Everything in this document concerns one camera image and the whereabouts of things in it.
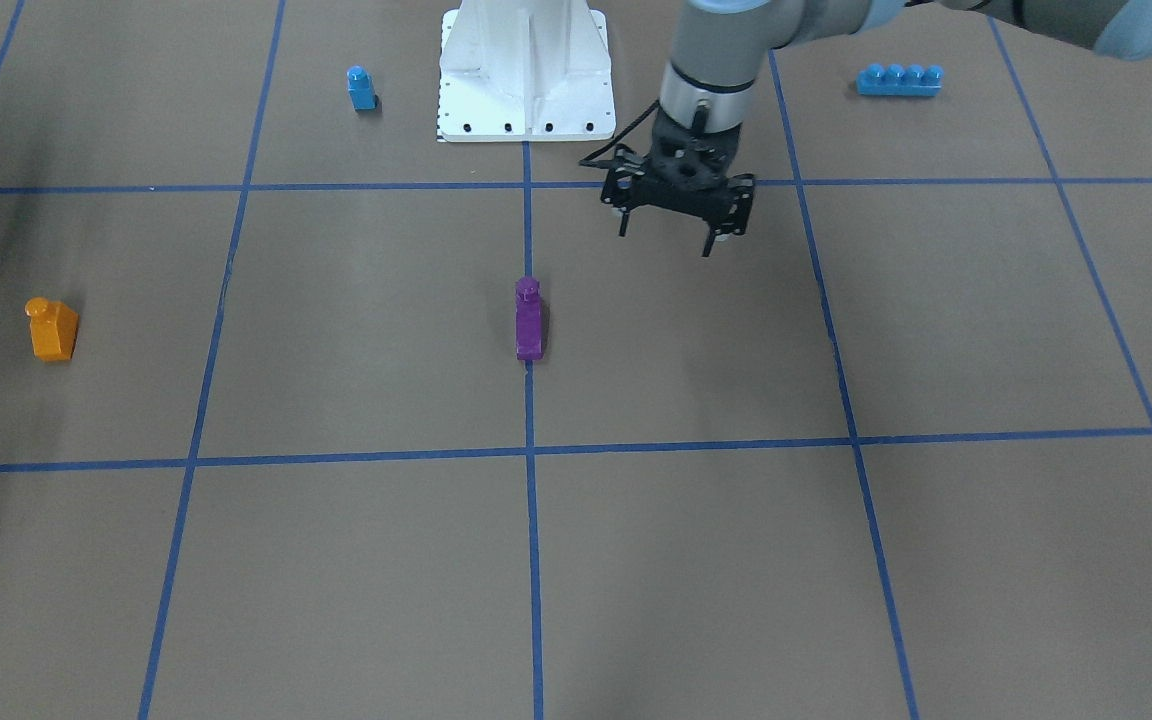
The white camera stand pedestal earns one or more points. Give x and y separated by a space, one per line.
524 71

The small blue block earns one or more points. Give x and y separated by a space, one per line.
360 89

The orange trapezoid block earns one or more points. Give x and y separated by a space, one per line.
53 328

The long blue block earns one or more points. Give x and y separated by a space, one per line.
896 80

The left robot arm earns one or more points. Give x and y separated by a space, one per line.
717 54

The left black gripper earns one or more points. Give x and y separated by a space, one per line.
622 189

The purple trapezoid block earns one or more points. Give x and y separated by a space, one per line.
529 320

